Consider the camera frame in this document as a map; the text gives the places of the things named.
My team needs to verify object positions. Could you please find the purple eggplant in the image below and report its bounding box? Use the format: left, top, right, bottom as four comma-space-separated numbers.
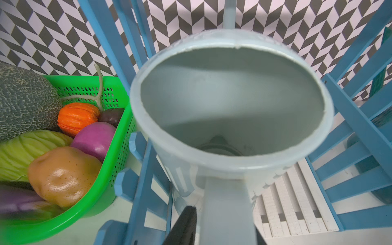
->
1, 181, 67, 222

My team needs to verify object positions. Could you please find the dark purple small fruit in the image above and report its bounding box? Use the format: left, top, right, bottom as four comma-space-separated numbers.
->
98, 108, 125, 128

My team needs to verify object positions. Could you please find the orange mini pumpkin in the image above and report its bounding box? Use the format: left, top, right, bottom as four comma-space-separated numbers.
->
57, 103, 100, 137

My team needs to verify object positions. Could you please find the light green cabbage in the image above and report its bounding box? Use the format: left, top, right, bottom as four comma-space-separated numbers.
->
1, 130, 73, 182

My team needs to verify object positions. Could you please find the magenta round vegetable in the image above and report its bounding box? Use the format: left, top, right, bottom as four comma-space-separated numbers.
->
70, 122, 116, 163

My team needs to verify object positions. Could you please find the dark teal watering can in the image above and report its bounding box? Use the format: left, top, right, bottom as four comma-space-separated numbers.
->
347, 27, 392, 205

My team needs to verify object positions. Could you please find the light blue watering can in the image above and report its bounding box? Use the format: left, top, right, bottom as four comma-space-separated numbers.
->
130, 9, 334, 245

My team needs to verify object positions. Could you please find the brown potato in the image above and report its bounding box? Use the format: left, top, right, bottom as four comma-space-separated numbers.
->
28, 147, 102, 209

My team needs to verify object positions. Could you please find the blue white slatted shelf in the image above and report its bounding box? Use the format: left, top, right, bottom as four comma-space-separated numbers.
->
79, 1, 392, 245

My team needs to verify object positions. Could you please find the green netted melon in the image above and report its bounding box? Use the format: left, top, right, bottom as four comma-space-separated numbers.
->
1, 63, 63, 141

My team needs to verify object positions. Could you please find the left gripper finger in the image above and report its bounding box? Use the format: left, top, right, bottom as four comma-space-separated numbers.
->
163, 206, 197, 245

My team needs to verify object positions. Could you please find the green plastic basket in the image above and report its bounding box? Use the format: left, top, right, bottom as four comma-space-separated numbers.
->
1, 77, 137, 245

